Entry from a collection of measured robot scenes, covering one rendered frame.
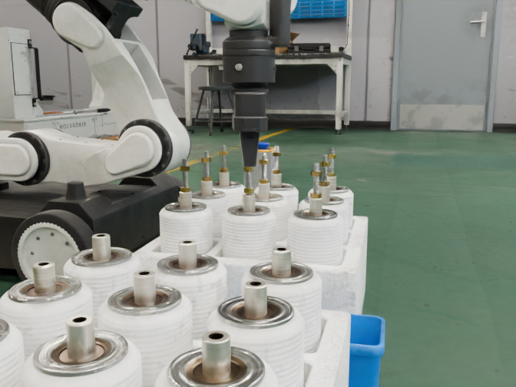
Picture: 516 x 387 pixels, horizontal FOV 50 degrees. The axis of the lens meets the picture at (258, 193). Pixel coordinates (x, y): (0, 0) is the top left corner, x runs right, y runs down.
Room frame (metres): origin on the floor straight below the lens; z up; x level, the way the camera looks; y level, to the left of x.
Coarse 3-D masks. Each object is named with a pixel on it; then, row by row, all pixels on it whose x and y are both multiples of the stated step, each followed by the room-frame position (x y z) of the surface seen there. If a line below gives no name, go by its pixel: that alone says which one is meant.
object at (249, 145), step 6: (240, 132) 0.93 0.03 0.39; (246, 132) 0.92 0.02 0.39; (252, 132) 0.92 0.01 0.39; (258, 132) 0.93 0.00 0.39; (240, 138) 0.93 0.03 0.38; (246, 138) 0.93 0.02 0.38; (252, 138) 0.93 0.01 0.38; (258, 138) 0.93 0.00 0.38; (246, 144) 0.93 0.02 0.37; (252, 144) 0.93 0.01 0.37; (258, 144) 0.93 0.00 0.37; (246, 150) 0.93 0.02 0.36; (252, 150) 0.93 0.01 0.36; (246, 156) 0.93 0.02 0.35; (252, 156) 0.93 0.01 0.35; (246, 162) 0.93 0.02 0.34; (252, 162) 0.93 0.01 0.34
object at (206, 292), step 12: (156, 264) 0.66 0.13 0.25; (156, 276) 0.62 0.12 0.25; (168, 276) 0.62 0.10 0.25; (180, 276) 0.61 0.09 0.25; (192, 276) 0.61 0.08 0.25; (204, 276) 0.62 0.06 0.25; (216, 276) 0.63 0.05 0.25; (180, 288) 0.61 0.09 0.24; (192, 288) 0.61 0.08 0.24; (204, 288) 0.61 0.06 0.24; (216, 288) 0.62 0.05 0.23; (192, 300) 0.61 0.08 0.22; (204, 300) 0.61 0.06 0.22; (216, 300) 0.62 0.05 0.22; (204, 312) 0.61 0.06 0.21; (204, 324) 0.61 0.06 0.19
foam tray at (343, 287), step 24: (216, 240) 1.02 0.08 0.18; (360, 240) 1.01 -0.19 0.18; (144, 264) 0.92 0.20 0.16; (240, 264) 0.88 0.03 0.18; (312, 264) 0.87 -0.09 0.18; (360, 264) 0.94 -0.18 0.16; (240, 288) 0.88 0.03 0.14; (336, 288) 0.84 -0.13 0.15; (360, 288) 0.98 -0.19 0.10; (360, 312) 1.01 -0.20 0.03
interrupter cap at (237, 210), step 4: (228, 208) 0.96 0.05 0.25; (232, 208) 0.96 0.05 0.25; (236, 208) 0.96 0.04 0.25; (240, 208) 0.97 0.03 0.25; (256, 208) 0.97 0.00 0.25; (260, 208) 0.96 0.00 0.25; (264, 208) 0.96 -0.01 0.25; (268, 208) 0.96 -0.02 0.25; (228, 212) 0.94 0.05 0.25; (232, 212) 0.93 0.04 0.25; (236, 212) 0.93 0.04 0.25; (240, 212) 0.93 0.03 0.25; (256, 212) 0.93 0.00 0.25; (260, 212) 0.93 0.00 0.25; (264, 212) 0.93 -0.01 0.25; (268, 212) 0.93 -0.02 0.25; (244, 216) 0.91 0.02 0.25; (248, 216) 0.91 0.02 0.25; (252, 216) 0.91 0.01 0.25
